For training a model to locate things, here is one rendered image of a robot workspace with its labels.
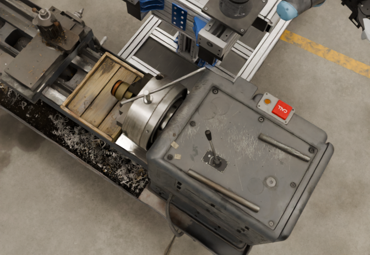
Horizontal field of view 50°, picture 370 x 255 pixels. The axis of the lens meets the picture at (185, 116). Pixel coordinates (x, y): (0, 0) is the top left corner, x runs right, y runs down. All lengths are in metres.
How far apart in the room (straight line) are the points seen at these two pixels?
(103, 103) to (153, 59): 0.93
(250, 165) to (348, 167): 1.61
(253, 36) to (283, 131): 1.49
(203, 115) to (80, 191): 1.44
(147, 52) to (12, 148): 1.13
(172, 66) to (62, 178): 1.06
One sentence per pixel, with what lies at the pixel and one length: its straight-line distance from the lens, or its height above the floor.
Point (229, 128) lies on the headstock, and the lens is 1.50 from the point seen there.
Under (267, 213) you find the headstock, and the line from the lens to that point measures 1.46.
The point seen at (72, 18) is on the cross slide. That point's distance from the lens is 2.09.
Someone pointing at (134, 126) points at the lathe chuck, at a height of 1.17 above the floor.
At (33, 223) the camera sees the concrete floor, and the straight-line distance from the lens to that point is 2.80.
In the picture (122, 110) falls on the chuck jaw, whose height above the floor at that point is 1.11.
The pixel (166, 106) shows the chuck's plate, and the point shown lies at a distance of 1.53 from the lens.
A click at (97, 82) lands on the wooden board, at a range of 1.98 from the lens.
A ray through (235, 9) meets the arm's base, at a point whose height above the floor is 1.22.
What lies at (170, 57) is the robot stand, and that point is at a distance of 2.78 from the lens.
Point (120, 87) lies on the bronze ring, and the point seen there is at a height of 1.12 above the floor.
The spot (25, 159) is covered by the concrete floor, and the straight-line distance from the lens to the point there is 2.89.
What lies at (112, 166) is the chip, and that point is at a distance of 2.13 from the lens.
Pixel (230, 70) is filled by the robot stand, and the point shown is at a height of 0.21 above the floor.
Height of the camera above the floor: 2.66
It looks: 70 degrees down
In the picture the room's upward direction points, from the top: 8 degrees clockwise
